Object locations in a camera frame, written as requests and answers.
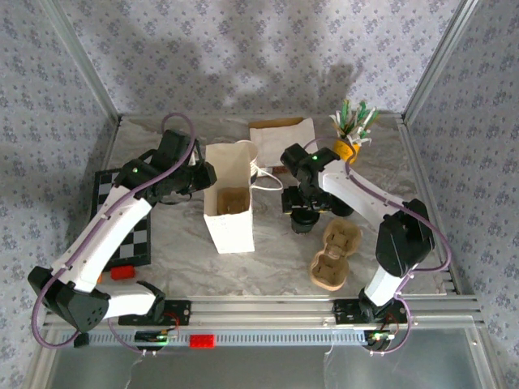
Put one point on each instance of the bent white wrapped straw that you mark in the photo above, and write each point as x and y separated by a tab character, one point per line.
365	138

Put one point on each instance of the yellow straw holder cup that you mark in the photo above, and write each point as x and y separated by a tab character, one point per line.
340	150

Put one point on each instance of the brown pulp cup carrier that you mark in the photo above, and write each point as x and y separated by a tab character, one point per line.
233	200
328	271

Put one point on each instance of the small black block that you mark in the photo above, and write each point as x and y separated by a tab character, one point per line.
81	340

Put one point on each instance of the stack of white napkins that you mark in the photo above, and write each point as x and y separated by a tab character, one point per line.
275	142

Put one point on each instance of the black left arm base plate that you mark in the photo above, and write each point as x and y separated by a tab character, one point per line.
182	312

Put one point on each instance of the small circuit board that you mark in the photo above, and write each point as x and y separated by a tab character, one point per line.
156	337
379	337

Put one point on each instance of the cardboard napkin box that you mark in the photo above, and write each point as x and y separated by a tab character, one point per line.
275	121

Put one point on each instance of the black and grey checkerboard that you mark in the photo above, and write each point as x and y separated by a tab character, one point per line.
134	243

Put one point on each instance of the aluminium frame post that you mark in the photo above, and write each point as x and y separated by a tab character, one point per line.
84	61
438	61

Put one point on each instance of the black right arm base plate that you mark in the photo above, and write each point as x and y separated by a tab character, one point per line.
344	312

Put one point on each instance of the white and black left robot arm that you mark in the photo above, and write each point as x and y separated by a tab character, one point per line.
109	243

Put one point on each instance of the aluminium mounting rail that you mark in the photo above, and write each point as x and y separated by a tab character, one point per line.
259	312

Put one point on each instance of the red plastic block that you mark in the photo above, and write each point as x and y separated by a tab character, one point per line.
202	341

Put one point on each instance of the small red object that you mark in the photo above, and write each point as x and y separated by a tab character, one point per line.
123	272

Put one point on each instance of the white printed paper bag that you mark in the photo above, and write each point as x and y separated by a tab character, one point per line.
233	239

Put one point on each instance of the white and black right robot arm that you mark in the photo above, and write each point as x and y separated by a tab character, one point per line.
365	190

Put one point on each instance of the black paper coffee cup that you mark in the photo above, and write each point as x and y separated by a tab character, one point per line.
305	231

